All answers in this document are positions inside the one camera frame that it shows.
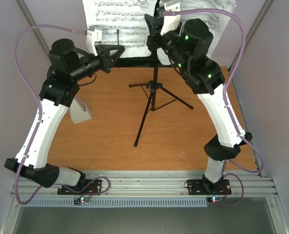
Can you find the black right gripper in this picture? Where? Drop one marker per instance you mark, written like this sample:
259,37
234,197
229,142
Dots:
151,39

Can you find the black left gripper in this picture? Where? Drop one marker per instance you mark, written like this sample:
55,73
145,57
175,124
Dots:
107,63

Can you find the white sheet music page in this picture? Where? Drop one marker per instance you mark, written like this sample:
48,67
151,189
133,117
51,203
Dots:
122,22
215,22

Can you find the black tripod music stand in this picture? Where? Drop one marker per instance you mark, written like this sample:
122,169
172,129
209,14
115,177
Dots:
150,89

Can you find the white grey metronome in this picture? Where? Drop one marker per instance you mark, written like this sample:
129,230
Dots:
79,111

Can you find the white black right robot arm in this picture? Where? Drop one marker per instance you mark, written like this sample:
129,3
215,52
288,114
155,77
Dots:
188,51

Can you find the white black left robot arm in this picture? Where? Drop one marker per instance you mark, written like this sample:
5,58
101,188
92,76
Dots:
68,65

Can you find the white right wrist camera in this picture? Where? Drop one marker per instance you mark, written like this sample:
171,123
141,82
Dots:
170,22

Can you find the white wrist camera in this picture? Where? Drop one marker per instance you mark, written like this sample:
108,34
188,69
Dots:
170,22
93,36

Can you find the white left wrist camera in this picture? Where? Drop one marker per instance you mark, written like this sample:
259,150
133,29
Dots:
93,36

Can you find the left aluminium corner post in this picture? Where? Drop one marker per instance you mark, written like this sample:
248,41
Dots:
32,48

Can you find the aluminium corner post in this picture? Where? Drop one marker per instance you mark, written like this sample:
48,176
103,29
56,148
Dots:
32,48
251,13

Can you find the right aluminium corner post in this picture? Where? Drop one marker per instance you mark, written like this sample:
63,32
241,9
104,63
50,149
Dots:
251,13

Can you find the aluminium front frame rails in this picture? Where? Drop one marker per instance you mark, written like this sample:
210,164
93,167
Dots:
172,183

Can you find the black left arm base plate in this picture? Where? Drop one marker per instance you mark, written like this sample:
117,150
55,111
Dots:
93,187

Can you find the grey slotted cable duct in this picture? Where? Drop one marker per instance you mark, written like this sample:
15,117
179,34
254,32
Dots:
119,202

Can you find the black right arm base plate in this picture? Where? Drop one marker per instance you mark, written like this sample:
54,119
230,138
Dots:
195,187

